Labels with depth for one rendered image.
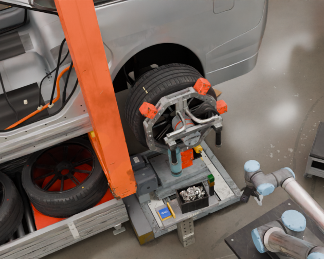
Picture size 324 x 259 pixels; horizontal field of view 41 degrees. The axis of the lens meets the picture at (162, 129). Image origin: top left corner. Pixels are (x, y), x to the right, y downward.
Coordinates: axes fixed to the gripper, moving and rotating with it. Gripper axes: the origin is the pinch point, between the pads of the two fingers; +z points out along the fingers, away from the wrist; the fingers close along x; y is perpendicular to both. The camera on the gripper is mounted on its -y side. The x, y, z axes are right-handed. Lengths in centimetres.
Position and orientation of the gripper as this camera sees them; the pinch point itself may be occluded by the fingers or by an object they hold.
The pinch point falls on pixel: (250, 201)
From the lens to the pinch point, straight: 292.7
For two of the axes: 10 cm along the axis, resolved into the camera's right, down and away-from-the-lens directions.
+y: 6.3, -6.4, 4.5
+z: 1.5, 6.6, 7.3
